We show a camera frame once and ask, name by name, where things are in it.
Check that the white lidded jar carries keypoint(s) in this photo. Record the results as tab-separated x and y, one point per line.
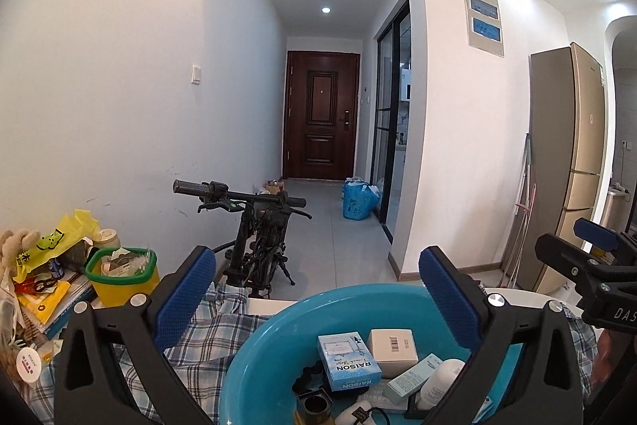
107	238

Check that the red black scissors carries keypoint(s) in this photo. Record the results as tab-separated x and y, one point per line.
37	284

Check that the white plastic bottle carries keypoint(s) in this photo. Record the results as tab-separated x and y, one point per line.
443	382

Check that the pale green long box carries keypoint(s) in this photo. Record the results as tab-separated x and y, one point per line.
410	380

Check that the white bin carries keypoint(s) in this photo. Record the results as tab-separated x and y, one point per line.
617	206

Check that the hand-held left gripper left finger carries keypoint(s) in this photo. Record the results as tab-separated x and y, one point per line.
186	300

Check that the black framed glass door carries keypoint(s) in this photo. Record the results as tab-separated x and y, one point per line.
393	116

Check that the grey wall panel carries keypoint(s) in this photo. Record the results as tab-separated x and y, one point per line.
483	19

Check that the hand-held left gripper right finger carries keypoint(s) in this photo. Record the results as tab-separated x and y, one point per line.
448	300

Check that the white jar red label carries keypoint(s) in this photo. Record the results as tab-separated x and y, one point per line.
30	365

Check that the bundle of mop poles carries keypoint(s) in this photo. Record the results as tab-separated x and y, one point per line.
520	231

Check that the blue woven bag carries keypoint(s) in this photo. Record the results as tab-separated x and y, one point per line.
361	201

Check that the pale blue tissue packet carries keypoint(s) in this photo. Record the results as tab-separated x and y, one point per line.
368	397

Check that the black cosmetic container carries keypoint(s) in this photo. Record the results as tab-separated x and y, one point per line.
315	407

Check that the beige plush toy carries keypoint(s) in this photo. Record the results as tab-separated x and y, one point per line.
17	243

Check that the stack of books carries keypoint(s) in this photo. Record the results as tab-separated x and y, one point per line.
59	313

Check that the person's right hand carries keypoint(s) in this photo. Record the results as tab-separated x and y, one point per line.
606	355

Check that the brown paper bag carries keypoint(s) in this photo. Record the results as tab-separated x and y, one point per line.
272	187

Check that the white light switch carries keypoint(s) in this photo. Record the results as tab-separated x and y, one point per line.
197	74

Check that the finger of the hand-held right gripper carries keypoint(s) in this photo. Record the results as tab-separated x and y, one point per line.
562	258
594	233

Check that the yellow plastic bag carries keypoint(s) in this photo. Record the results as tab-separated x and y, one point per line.
54	238

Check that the yellow bucket green rim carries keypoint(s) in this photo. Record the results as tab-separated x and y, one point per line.
124	288

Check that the white barcode box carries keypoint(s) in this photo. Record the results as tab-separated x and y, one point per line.
393	348

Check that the gold refrigerator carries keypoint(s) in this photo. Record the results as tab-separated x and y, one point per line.
557	156

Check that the black folding bicycle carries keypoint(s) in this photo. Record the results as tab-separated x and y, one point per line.
263	236

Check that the blue white carton box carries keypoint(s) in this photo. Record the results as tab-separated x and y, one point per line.
348	363

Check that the blue plastic basin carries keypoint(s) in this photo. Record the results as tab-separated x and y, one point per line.
278	335

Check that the brown front door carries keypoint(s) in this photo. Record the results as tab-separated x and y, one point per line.
321	116

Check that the blue plaid cloth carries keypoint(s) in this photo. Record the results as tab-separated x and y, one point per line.
224	330

